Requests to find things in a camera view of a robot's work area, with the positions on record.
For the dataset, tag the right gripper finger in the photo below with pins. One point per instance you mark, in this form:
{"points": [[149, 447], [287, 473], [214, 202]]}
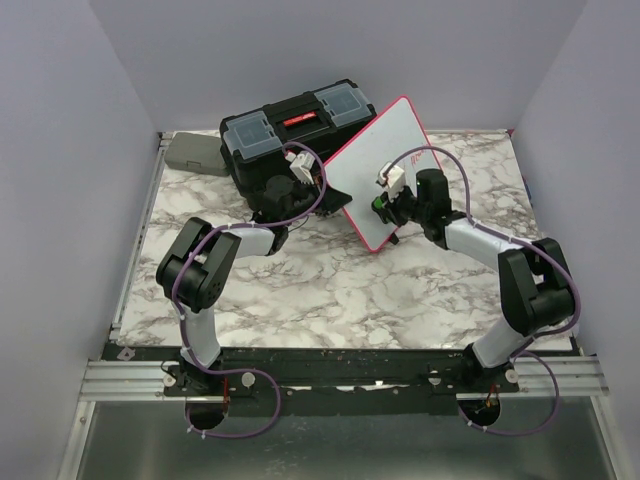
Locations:
{"points": [[386, 198], [385, 217]]}

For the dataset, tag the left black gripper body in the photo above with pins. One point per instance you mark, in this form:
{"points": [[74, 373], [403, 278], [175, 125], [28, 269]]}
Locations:
{"points": [[307, 198]]}

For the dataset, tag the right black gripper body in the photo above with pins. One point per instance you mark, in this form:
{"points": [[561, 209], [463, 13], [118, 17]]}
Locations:
{"points": [[407, 208]]}

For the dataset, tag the green black whiteboard eraser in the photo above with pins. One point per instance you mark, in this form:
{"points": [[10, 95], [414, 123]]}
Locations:
{"points": [[377, 206]]}

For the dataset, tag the pink framed whiteboard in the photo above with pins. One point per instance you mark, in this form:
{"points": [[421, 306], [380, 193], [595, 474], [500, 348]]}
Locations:
{"points": [[354, 169]]}

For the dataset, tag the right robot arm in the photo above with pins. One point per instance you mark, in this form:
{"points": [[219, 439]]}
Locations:
{"points": [[536, 290]]}

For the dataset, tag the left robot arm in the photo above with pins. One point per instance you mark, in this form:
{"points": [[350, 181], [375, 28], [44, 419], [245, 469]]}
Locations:
{"points": [[195, 269]]}

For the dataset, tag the grey plastic case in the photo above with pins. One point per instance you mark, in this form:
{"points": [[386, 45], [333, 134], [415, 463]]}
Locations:
{"points": [[196, 153]]}

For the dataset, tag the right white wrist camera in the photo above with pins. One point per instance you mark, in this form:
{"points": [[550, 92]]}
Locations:
{"points": [[392, 179]]}

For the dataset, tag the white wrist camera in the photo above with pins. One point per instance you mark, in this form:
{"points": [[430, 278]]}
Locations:
{"points": [[301, 165], [392, 179]]}

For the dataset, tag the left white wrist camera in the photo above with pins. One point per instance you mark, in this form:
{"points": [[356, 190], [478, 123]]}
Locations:
{"points": [[301, 165]]}

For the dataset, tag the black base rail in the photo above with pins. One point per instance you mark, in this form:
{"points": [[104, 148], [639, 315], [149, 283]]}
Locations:
{"points": [[331, 382]]}

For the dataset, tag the aluminium frame rail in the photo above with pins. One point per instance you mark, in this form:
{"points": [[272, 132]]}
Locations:
{"points": [[126, 378]]}

